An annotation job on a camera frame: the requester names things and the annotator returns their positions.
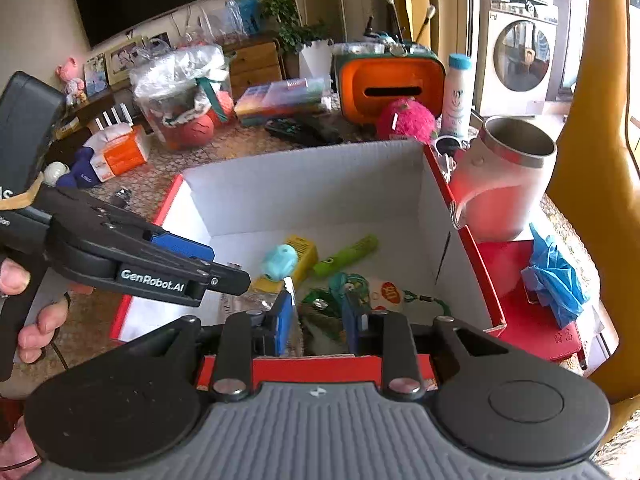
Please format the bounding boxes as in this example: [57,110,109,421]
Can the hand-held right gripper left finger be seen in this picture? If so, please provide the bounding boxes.
[85,290,297,402]

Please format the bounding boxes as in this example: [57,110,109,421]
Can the light blue oval toy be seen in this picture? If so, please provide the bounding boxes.
[260,244,299,283]

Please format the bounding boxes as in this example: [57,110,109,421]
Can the white washing machine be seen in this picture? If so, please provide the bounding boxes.
[472,0,560,118]

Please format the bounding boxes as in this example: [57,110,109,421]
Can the wooden photo frame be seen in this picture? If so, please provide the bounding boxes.
[104,35,146,86]

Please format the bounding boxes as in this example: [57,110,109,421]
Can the wooden television cabinet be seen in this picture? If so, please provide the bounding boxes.
[52,35,286,161]

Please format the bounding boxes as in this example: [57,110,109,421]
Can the white bottle blue cap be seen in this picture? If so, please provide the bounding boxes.
[440,53,473,138]

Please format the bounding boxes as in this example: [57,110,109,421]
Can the small yellow box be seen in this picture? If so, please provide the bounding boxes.
[252,234,319,293]

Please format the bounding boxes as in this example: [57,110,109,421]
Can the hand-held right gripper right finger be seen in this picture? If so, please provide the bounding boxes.
[342,292,551,401]

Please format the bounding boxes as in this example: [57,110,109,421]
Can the green embroidered pouch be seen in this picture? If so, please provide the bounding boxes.
[327,272,453,318]

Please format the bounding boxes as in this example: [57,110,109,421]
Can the white round dome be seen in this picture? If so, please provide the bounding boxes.
[42,161,68,186]

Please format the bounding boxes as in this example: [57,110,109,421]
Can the clear bag of orange balls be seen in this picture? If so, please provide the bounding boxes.
[129,44,237,152]

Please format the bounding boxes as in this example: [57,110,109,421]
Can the person's left hand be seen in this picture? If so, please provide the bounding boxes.
[0,257,71,366]

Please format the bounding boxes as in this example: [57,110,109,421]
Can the orange tissue holder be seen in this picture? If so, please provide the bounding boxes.
[332,42,447,127]

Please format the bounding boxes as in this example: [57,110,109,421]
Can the plant in white pot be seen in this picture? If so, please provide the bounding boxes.
[260,0,335,81]

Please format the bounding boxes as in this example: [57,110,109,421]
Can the red book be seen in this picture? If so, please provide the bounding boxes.
[475,240,588,363]

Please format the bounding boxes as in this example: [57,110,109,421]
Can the black remote control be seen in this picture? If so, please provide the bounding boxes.
[264,116,346,147]

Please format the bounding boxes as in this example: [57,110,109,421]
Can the white tissue pack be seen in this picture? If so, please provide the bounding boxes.
[85,121,136,148]

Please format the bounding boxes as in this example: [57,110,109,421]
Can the plastic bag of oranges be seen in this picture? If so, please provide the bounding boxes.
[172,15,226,53]

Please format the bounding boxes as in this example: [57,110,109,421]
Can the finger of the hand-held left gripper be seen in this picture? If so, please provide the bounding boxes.
[199,263,251,307]
[45,187,216,263]

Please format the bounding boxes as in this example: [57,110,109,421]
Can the red cardboard box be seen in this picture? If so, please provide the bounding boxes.
[109,139,507,393]

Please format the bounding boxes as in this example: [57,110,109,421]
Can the person's left forearm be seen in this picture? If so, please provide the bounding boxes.
[0,417,43,480]

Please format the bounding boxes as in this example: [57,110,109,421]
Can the orange tissue pack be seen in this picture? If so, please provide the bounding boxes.
[92,127,152,183]

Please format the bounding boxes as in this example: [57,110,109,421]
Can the white router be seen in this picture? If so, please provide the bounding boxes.
[92,102,136,131]

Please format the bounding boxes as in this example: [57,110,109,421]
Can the pink plush doll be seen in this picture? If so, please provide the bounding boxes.
[56,56,87,106]

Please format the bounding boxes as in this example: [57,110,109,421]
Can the small picture card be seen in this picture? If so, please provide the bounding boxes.
[83,52,109,98]

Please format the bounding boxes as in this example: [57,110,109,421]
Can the makeup brush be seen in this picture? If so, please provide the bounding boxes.
[414,5,437,46]
[382,0,407,48]

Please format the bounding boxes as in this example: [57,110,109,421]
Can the blue dumbbell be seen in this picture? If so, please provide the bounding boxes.
[56,146,108,190]

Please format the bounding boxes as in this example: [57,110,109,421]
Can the silver foil packet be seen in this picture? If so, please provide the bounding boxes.
[220,287,281,318]

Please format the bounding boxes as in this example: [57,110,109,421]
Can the blue plastic bag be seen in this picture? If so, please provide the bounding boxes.
[227,0,263,36]

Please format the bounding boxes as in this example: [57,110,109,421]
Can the yellow giraffe figure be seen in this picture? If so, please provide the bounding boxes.
[545,0,640,446]

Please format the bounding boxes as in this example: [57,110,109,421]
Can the blue plastic gloves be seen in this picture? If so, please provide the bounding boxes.
[521,222,592,330]

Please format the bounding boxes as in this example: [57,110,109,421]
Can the clear plastic case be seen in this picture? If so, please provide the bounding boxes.
[234,76,333,126]

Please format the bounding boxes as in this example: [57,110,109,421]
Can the beige tall cabinet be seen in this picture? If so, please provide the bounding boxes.
[427,0,483,61]

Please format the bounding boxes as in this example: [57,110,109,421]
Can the green tube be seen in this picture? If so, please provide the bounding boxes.
[312,234,379,278]

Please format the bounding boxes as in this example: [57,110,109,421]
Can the pink furry ball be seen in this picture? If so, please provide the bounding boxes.
[376,98,438,143]

